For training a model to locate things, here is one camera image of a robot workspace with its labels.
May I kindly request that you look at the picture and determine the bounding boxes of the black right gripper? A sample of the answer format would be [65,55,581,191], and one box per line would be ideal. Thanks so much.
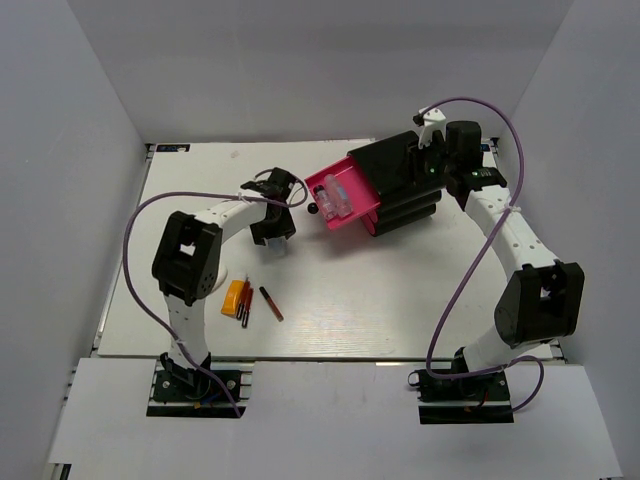
[396,131,455,187]

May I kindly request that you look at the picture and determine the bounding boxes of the small clear vial black cap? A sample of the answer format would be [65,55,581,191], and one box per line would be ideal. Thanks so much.
[314,185,335,220]

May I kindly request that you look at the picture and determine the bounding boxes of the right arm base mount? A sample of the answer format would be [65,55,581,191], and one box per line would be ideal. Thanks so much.
[407,369,514,425]

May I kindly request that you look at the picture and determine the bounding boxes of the pink top drawer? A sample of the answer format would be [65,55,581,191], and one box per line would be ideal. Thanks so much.
[305,155,381,230]

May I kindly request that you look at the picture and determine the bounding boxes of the pink bottom drawer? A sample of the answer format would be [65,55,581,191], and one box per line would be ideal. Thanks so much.
[361,210,379,237]

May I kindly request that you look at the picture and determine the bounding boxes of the black drawer organizer cabinet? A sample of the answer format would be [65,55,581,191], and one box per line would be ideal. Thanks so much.
[347,131,444,237]

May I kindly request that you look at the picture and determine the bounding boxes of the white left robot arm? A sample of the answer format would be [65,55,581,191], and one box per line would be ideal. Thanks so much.
[152,168,296,399]

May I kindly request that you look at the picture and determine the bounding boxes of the orange makeup compact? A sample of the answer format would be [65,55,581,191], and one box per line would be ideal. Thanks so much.
[221,280,245,317]

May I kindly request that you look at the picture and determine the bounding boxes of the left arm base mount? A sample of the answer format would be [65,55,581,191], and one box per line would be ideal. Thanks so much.
[146,353,253,419]

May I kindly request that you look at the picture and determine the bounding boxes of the clear bottle blue label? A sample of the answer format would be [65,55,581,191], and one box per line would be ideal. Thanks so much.
[266,237,287,257]

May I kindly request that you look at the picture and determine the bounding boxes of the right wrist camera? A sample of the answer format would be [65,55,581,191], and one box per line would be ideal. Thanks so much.
[413,107,447,149]

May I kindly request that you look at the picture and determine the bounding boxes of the red lip gloss tube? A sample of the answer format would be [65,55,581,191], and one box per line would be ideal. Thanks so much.
[259,286,284,322]

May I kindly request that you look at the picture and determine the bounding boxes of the pink drawer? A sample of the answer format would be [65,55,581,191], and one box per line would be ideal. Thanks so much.
[361,210,379,237]
[305,155,381,230]

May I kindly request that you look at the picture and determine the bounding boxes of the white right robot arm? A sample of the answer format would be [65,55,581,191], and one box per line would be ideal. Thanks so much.
[414,110,585,399]

